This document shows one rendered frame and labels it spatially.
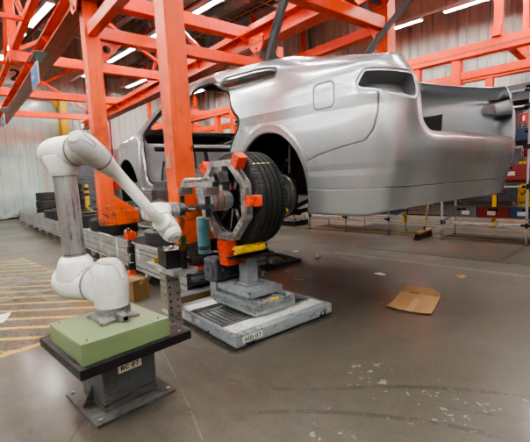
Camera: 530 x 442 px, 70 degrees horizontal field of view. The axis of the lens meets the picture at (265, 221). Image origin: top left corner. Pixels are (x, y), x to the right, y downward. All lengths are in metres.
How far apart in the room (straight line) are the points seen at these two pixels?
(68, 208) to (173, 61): 1.50
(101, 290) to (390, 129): 1.65
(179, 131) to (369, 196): 1.48
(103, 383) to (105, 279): 0.44
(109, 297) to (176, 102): 1.62
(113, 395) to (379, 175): 1.70
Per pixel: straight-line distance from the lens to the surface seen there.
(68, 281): 1.97
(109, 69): 8.82
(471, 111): 3.86
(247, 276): 2.76
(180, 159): 2.92
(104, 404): 1.94
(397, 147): 2.22
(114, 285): 1.83
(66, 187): 1.94
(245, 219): 2.42
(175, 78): 3.01
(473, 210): 5.84
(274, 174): 2.53
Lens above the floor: 0.99
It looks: 7 degrees down
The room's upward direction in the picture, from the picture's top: 3 degrees counter-clockwise
